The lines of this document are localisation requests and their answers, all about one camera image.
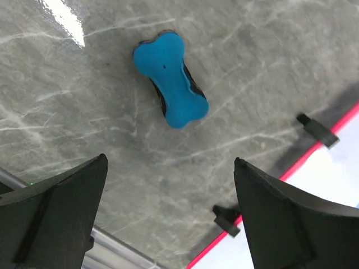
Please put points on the black whiteboard clip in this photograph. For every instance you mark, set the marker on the black whiteboard clip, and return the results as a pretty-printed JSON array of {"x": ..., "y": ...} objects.
[
  {"x": 226, "y": 217},
  {"x": 317, "y": 130}
]

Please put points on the blue bone-shaped eraser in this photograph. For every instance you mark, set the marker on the blue bone-shaped eraser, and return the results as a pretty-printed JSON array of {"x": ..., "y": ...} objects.
[{"x": 162, "y": 61}]

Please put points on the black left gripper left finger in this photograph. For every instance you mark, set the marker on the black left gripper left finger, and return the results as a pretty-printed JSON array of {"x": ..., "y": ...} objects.
[{"x": 48, "y": 224}]

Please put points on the pink-framed whiteboard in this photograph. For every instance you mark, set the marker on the pink-framed whiteboard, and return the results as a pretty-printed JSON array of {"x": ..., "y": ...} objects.
[{"x": 328, "y": 173}]

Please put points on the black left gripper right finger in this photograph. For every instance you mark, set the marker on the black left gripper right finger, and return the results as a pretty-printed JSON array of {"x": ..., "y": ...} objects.
[{"x": 287, "y": 227}]

